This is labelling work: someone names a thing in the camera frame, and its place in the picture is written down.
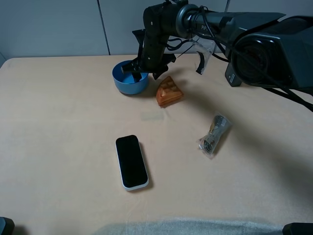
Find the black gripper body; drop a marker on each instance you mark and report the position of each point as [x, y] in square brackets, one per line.
[153, 59]

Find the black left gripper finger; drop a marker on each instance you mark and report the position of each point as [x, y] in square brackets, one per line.
[137, 76]

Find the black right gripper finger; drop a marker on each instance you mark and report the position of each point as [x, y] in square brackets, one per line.
[130, 66]

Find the blue plastic bowl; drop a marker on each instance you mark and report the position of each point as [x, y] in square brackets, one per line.
[125, 82]

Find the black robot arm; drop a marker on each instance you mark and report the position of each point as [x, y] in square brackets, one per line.
[265, 50]

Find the orange waffle toy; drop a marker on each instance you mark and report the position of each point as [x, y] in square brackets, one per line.
[168, 92]

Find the black bottle with cap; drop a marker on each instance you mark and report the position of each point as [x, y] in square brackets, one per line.
[231, 76]

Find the black and white eraser block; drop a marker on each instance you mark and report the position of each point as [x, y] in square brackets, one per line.
[132, 167]

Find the grey cloth at bottom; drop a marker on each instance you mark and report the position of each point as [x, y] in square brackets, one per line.
[190, 227]

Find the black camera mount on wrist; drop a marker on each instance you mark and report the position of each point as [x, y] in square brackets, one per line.
[140, 35]

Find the clear plastic cable tag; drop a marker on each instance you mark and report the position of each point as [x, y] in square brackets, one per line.
[204, 48]

